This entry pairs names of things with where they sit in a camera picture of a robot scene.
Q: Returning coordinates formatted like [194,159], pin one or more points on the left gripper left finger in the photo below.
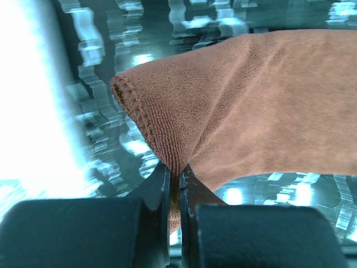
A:
[131,231]

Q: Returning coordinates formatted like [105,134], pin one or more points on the brown towel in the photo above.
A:
[282,101]

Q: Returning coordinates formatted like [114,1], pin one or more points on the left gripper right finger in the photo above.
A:
[215,234]

